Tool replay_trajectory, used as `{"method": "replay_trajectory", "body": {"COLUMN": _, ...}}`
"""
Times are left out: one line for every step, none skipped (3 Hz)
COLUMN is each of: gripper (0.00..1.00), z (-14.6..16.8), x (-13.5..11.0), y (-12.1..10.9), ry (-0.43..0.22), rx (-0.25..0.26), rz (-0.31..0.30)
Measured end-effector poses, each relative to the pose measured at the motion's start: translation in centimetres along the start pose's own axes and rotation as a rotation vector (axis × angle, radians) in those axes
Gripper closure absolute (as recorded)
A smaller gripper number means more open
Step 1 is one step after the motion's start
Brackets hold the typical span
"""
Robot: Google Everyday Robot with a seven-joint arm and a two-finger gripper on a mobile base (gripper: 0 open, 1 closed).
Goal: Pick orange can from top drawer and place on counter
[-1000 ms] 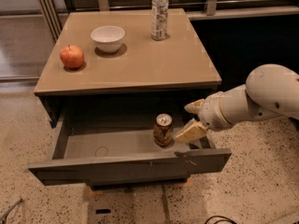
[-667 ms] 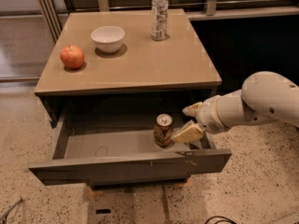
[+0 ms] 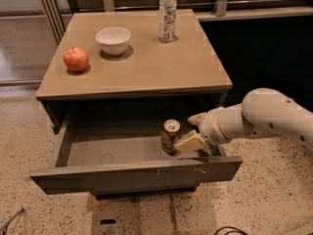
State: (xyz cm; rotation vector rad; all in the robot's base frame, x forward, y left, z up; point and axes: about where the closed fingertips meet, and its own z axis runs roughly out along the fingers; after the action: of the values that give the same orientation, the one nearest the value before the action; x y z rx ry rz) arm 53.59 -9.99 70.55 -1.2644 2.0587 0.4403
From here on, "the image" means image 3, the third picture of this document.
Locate open grey top drawer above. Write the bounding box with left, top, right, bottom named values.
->
left=30, top=110, right=243, bottom=196

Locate grey metal rod on floor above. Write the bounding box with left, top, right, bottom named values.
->
left=0, top=208, right=24, bottom=235

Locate clear plastic water bottle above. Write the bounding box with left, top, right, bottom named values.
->
left=158, top=0, right=177, bottom=43

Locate orange soda can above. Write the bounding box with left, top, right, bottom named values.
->
left=160, top=119, right=181, bottom=154

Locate black floor cable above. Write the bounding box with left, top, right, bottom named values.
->
left=213, top=225, right=249, bottom=235

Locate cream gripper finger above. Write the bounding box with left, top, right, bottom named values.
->
left=188, top=112, right=206, bottom=126
left=173, top=130, right=205, bottom=152

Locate white ceramic bowl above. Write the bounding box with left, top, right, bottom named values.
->
left=95, top=26, right=132, bottom=56

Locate red apple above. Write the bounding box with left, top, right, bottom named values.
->
left=63, top=47, right=89, bottom=72

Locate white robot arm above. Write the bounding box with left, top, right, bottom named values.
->
left=174, top=88, right=313, bottom=152

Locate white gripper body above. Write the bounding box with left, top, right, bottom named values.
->
left=199, top=107, right=229, bottom=146

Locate grey cabinet with tan top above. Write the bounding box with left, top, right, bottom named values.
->
left=36, top=10, right=232, bottom=127

